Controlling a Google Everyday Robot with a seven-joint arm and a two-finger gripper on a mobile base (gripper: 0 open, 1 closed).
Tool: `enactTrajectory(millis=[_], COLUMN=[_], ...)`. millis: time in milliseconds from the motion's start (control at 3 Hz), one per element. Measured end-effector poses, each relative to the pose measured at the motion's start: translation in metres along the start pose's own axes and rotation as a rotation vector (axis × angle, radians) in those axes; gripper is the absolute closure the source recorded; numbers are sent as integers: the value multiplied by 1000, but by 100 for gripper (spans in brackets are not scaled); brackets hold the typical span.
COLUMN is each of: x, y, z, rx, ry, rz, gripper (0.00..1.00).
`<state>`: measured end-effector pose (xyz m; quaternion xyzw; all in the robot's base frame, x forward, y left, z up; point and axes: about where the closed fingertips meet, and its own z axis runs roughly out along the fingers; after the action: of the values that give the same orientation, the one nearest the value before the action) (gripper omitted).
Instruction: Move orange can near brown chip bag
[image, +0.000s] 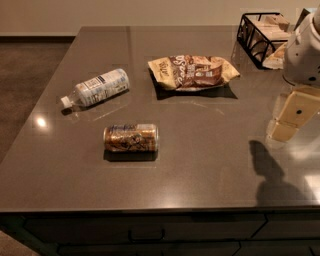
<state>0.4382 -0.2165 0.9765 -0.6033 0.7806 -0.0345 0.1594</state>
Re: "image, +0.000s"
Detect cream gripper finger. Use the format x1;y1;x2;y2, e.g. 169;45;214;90
267;90;320;142
272;93;288;119

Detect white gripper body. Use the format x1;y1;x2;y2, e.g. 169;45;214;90
283;13;320;87

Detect orange soda can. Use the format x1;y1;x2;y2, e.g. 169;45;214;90
103;124;158;153

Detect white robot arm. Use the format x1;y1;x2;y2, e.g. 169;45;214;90
267;7;320;142

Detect brown chip bag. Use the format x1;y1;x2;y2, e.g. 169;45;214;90
148;55;240;92

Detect packets in basket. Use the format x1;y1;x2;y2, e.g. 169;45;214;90
250;14;291;69

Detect clear plastic water bottle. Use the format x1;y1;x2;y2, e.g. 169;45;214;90
61;69;130;108

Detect black wire basket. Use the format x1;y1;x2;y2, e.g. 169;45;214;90
237;12;290;69

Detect dark drawer handle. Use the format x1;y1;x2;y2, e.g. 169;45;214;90
128;229;166;243

